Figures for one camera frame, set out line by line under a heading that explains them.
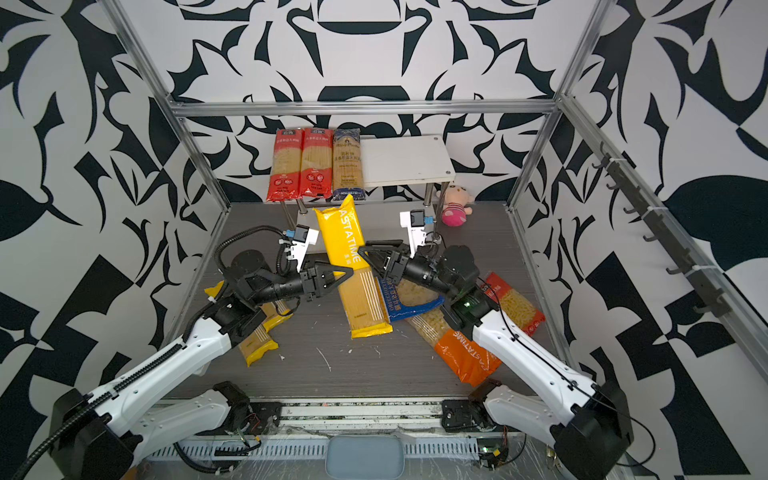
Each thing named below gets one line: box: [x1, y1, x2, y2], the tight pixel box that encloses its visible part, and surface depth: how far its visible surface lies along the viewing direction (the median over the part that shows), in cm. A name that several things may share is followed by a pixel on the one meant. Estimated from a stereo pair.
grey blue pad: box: [325, 435, 406, 480], surface depth 68 cm
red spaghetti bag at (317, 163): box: [301, 128, 334, 199], surface depth 81 cm
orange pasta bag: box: [406, 308, 502, 387], surface depth 83 cm
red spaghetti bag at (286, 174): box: [266, 128, 305, 203], surface depth 79 cm
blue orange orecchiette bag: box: [378, 277, 445, 322], surface depth 92 cm
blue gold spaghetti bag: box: [333, 128, 366, 201], surface depth 81 cm
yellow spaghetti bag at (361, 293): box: [314, 194, 393, 339], surface depth 63 cm
